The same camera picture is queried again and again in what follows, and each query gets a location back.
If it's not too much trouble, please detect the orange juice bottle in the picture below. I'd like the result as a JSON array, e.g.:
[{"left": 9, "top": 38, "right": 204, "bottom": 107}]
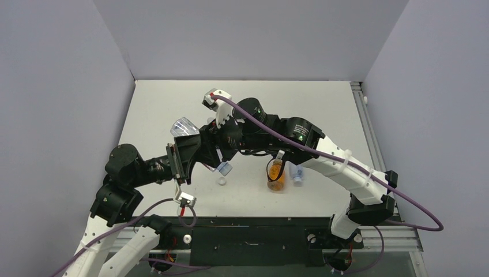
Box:
[{"left": 266, "top": 159, "right": 285, "bottom": 192}]

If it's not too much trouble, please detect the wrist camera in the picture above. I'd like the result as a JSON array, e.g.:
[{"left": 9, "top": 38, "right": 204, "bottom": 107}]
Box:
[
  {"left": 173, "top": 183, "right": 197, "bottom": 208},
  {"left": 202, "top": 89, "right": 233, "bottom": 129}
]

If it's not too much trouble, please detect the small clear water bottle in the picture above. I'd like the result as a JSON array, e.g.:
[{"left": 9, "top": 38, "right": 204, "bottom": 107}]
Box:
[{"left": 289, "top": 163, "right": 304, "bottom": 186}]

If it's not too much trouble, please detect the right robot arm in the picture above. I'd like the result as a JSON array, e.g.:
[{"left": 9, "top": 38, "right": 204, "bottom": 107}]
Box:
[{"left": 192, "top": 93, "right": 397, "bottom": 246}]

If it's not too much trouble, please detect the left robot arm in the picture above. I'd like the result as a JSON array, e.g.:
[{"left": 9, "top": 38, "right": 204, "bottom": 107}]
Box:
[{"left": 53, "top": 134, "right": 201, "bottom": 276}]

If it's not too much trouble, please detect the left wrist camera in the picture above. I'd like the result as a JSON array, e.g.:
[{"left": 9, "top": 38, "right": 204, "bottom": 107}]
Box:
[{"left": 173, "top": 183, "right": 197, "bottom": 208}]

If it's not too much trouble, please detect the white bottle cap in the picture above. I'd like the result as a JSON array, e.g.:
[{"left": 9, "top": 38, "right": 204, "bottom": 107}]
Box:
[{"left": 216, "top": 177, "right": 227, "bottom": 186}]

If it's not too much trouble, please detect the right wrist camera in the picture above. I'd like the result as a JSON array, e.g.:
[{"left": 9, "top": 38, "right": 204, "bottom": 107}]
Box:
[{"left": 202, "top": 89, "right": 233, "bottom": 129}]

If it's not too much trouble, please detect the labelled clear water bottle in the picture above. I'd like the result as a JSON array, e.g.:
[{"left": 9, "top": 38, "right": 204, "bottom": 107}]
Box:
[{"left": 170, "top": 117, "right": 232, "bottom": 177}]

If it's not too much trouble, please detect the aluminium frame rail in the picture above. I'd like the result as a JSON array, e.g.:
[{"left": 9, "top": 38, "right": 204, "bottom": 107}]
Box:
[{"left": 349, "top": 81, "right": 424, "bottom": 253}]

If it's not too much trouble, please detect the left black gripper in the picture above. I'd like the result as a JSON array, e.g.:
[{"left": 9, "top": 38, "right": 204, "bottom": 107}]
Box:
[{"left": 130, "top": 133, "right": 201, "bottom": 186}]

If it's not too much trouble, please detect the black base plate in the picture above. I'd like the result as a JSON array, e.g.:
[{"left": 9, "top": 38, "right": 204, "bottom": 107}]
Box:
[{"left": 149, "top": 217, "right": 364, "bottom": 267}]

